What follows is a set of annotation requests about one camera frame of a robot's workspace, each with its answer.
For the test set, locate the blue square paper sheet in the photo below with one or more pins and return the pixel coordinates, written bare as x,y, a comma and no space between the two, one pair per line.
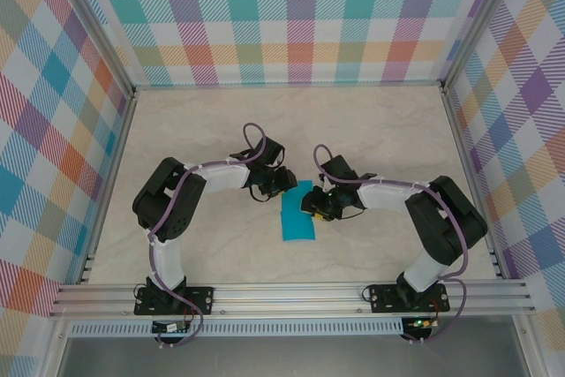
298,227

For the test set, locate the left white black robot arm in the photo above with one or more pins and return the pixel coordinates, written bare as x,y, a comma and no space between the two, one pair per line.
220,180

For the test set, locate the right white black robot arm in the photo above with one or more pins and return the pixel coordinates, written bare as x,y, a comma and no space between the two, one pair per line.
388,196

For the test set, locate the right small circuit board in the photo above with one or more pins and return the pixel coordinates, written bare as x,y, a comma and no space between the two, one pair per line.
421,323

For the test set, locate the small circuit board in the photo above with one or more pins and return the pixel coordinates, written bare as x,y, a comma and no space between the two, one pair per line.
167,328
421,323

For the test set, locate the grey metal plate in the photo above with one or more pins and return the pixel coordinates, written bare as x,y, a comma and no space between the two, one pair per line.
287,359

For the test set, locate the left small circuit board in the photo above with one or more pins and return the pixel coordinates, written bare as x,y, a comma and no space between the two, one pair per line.
167,328

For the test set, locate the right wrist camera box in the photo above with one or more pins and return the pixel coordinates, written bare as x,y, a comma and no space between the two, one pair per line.
326,183

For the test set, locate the long aluminium mounting rail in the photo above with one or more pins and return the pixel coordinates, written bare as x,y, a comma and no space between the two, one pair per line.
287,299

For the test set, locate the aluminium table edge rail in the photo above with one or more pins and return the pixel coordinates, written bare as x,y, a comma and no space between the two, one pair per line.
471,174
113,174
287,84

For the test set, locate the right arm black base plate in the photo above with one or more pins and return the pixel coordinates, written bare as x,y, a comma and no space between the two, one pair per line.
381,299

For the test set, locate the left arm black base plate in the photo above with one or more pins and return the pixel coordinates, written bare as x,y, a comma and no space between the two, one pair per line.
201,299

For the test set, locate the aluminium frame post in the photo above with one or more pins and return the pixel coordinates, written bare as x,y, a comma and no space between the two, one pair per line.
95,19
479,19

